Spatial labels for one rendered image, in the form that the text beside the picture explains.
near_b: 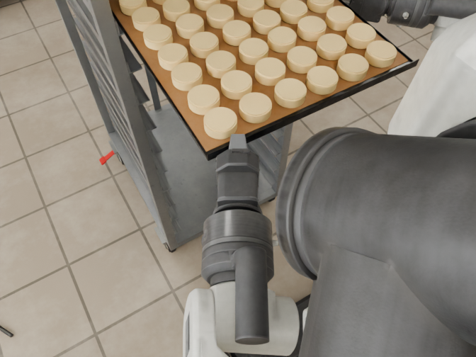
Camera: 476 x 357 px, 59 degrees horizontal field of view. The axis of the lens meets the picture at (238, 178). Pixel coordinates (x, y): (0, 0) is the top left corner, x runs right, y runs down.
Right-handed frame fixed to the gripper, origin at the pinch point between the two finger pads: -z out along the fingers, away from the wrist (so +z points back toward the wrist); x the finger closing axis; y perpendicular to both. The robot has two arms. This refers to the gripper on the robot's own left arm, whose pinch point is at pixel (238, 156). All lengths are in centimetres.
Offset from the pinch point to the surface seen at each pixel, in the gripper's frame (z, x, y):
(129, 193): -57, -105, 47
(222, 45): -24.6, -0.6, 2.7
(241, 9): -32.9, 0.8, -0.6
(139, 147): -26.2, -32.3, 24.0
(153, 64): -19.6, -0.5, 14.4
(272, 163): -50, -73, -12
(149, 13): -31.0, 1.5, 16.1
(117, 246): -32, -105, 48
